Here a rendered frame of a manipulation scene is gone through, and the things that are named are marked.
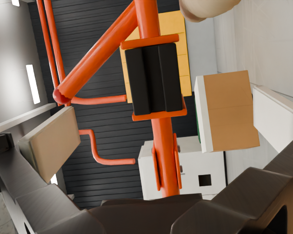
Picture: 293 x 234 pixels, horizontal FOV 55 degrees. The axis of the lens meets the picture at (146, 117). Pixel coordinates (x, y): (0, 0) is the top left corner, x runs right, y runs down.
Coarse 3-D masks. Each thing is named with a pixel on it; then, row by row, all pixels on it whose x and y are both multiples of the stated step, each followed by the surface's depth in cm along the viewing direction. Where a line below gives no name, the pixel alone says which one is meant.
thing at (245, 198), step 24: (288, 144) 11; (264, 168) 9; (288, 168) 9; (240, 192) 7; (264, 192) 7; (288, 192) 7; (192, 216) 6; (216, 216) 6; (240, 216) 6; (264, 216) 6; (288, 216) 8
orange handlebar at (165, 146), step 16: (144, 0) 28; (144, 16) 28; (144, 32) 29; (160, 128) 31; (160, 144) 32; (176, 144) 34; (160, 160) 33; (176, 160) 32; (160, 176) 34; (176, 176) 34; (176, 192) 34
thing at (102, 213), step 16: (96, 208) 8; (112, 208) 8; (128, 208) 8; (144, 208) 8; (160, 208) 8; (176, 208) 8; (112, 224) 7; (128, 224) 7; (144, 224) 7; (160, 224) 7
